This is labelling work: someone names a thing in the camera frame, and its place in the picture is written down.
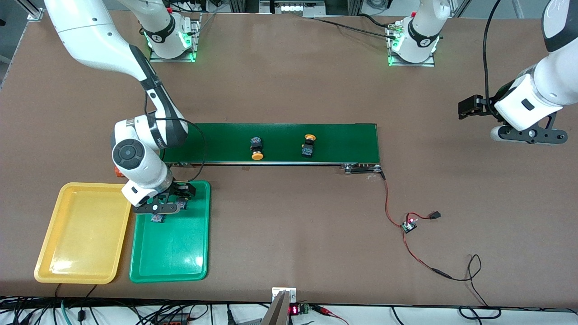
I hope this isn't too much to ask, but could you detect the green plastic tray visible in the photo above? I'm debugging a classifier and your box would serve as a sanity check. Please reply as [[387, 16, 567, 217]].
[[129, 180, 211, 283]]

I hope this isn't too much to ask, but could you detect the yellow plastic tray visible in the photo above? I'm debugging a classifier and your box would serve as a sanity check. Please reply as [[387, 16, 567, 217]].
[[34, 182, 135, 285]]

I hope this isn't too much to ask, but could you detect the black power strip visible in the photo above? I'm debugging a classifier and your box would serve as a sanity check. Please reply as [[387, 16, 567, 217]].
[[151, 313, 192, 325]]

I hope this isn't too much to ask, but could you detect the green conveyor belt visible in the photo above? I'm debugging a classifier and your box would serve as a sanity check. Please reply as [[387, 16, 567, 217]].
[[157, 122, 384, 175]]

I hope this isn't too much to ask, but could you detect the grey metal pole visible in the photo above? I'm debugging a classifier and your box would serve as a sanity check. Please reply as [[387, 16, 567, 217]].
[[260, 291, 290, 325]]

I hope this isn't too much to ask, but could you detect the red clip lead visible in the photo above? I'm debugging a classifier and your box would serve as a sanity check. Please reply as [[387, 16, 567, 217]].
[[312, 305, 348, 325]]

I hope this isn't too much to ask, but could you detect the metal rack device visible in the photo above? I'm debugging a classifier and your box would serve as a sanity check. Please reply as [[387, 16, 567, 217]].
[[260, 0, 326, 19]]

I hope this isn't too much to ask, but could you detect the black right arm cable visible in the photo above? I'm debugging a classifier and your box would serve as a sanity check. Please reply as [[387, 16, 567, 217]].
[[144, 90, 207, 185]]

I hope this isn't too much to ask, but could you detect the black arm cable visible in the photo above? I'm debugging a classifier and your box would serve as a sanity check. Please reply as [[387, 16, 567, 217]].
[[144, 90, 207, 185], [482, 0, 503, 102]]

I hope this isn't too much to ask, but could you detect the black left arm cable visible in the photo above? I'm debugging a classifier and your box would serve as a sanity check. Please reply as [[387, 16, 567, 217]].
[[482, 0, 503, 102]]

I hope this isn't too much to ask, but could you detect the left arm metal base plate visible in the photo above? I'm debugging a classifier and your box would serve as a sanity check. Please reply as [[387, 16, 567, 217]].
[[387, 23, 436, 67]]

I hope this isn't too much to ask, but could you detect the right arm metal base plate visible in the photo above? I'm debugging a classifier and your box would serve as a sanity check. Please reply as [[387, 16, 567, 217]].
[[149, 14, 201, 63]]

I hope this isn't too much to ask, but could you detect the black table cable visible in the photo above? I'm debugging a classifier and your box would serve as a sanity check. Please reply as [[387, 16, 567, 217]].
[[314, 17, 398, 40]]

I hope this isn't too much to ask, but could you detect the black looped cable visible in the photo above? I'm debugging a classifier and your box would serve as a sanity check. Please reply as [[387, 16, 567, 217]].
[[433, 254, 503, 320]]

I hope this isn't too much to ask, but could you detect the aluminium frame profile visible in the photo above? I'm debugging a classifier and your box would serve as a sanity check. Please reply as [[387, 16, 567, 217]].
[[26, 0, 44, 21]]

